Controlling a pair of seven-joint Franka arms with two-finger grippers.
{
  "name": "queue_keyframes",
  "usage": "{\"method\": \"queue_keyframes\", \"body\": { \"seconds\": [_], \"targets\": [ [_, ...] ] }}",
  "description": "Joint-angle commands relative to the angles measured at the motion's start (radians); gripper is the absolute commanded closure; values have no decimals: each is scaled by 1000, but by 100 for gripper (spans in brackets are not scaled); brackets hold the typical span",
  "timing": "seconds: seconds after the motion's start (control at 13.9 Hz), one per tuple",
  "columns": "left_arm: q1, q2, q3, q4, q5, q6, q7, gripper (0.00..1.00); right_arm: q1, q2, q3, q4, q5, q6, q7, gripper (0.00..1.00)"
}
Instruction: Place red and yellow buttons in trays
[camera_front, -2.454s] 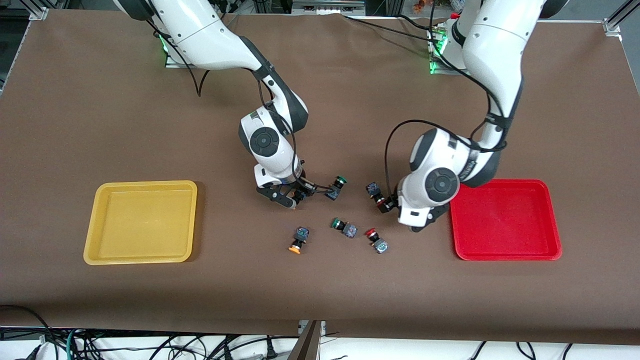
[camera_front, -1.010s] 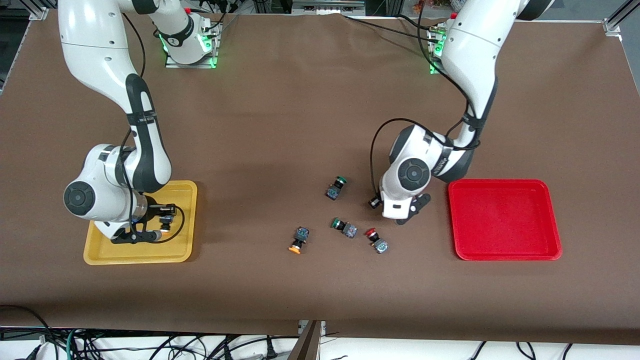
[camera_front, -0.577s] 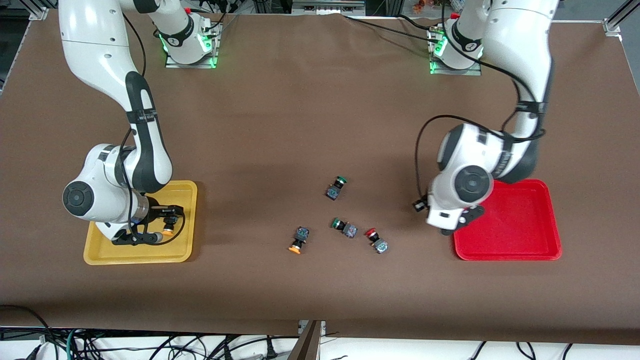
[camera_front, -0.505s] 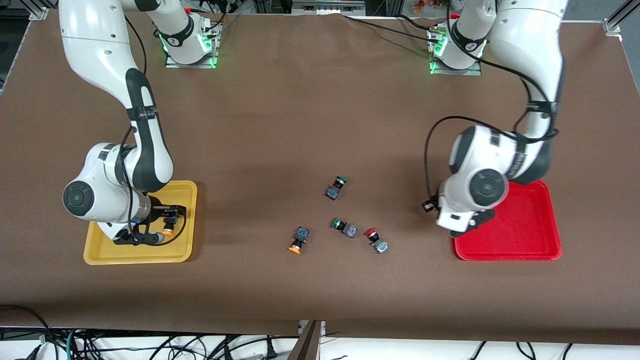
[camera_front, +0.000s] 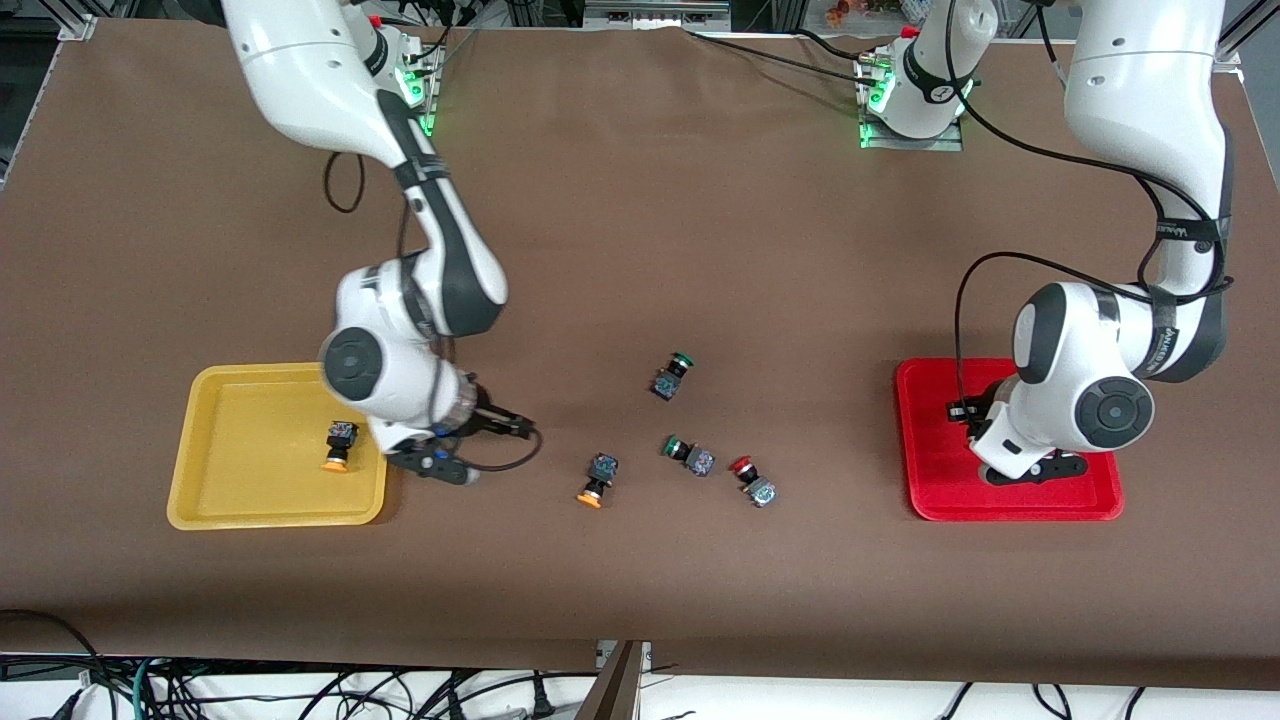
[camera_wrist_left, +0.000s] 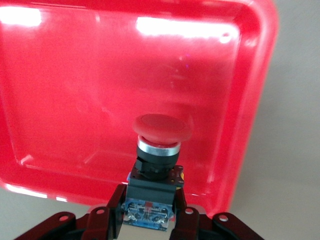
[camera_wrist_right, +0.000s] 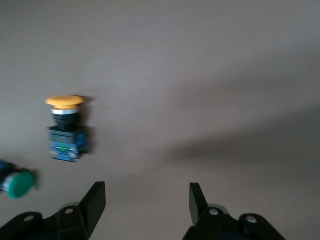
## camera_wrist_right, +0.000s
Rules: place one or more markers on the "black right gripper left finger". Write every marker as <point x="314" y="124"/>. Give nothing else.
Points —
<point x="92" y="207"/>

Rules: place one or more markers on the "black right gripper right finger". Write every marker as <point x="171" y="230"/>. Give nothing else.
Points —
<point x="197" y="212"/>

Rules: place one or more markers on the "yellow mushroom push button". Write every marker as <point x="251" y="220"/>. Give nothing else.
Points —
<point x="66" y="142"/>

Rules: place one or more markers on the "green mushroom push button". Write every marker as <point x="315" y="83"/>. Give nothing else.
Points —
<point x="20" y="185"/>

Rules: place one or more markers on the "brown table cover sheet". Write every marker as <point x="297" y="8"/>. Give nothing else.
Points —
<point x="200" y="75"/>

